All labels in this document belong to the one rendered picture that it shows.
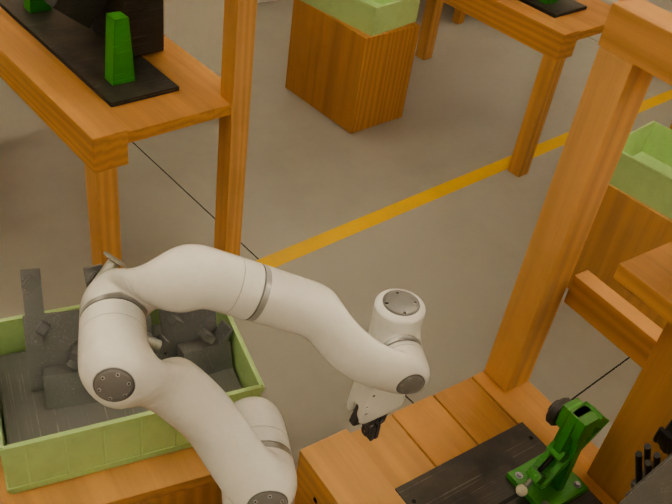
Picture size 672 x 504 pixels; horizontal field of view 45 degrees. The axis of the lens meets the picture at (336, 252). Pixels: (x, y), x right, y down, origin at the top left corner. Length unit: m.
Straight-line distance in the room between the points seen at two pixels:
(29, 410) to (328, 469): 0.75
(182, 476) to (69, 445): 0.28
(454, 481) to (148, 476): 0.74
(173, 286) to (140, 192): 3.14
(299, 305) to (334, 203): 3.11
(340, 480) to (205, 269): 0.91
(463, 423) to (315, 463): 0.42
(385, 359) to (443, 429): 0.91
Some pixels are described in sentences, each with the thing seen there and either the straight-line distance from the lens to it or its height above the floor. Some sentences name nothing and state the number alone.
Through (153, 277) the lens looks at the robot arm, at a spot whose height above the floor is 1.70.
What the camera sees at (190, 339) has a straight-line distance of 2.19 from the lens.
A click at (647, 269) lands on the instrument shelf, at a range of 1.70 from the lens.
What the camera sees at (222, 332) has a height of 0.94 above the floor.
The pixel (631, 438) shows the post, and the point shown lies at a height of 1.08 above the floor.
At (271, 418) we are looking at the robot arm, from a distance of 1.49.
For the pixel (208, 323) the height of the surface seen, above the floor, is 0.96.
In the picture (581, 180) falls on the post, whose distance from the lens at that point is 1.85.
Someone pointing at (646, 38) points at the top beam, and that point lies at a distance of 1.70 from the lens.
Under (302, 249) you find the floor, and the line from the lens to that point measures 3.97.
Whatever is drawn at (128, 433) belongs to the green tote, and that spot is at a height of 0.91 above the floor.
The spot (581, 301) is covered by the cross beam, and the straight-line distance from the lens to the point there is 2.08.
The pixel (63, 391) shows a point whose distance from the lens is 2.12.
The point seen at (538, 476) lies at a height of 1.00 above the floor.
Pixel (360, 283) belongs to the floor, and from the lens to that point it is 3.82.
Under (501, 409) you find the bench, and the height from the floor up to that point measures 0.88.
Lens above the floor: 2.47
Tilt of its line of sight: 38 degrees down
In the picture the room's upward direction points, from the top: 9 degrees clockwise
